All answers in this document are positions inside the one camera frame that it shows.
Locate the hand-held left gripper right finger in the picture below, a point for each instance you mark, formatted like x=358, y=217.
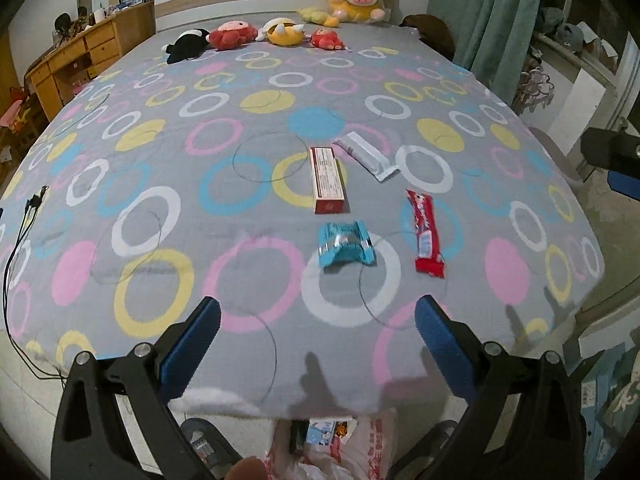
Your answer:
x=445, y=347

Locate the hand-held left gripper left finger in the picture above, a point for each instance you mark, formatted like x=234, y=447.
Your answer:
x=192, y=345

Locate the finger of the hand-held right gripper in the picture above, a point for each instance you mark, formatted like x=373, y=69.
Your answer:
x=625, y=183

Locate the red snack wrapper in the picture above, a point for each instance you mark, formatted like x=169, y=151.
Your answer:
x=425, y=232

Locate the white and red plastic bag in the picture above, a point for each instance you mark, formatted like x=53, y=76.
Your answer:
x=370, y=450

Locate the white and orange snack packet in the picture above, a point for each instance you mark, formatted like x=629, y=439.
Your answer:
x=345, y=430

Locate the dark teal small box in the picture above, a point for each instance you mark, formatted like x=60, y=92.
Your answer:
x=299, y=435

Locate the teal snack wrapper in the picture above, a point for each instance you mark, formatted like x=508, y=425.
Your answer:
x=345, y=245

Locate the blue and white small box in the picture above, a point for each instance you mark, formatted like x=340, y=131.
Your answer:
x=320, y=432

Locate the red and white long box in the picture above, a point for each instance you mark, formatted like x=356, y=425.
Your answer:
x=327, y=180

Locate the white tube wrapper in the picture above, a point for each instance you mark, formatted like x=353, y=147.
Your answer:
x=365, y=152

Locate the black slipper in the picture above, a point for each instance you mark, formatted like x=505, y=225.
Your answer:
x=435, y=437
x=205, y=445

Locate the grey slipper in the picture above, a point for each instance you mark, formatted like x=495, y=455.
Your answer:
x=570, y=35
x=548, y=17

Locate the blue cardboard box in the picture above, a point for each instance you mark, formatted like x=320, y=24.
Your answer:
x=610, y=400

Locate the green curtain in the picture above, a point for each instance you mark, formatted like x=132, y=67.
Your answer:
x=490, y=25

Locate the bed with circle-print sheet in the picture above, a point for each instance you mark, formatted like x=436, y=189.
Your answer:
x=200, y=125

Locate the pink cloth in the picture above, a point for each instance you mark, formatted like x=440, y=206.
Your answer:
x=12, y=115

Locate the black plush toy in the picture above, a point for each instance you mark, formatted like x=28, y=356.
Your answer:
x=187, y=42

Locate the small red plush toy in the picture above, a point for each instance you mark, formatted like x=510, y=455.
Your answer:
x=326, y=39

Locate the wooden desk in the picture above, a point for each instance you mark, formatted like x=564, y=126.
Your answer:
x=85, y=55

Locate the large red plush toy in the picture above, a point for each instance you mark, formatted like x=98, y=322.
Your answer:
x=232, y=34

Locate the small yellow plush toy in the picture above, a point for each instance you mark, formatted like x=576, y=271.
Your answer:
x=317, y=15

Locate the yellow bee plush toy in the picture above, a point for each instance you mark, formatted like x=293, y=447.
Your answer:
x=282, y=32

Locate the desk clutter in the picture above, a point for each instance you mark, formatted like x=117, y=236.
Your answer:
x=100, y=10

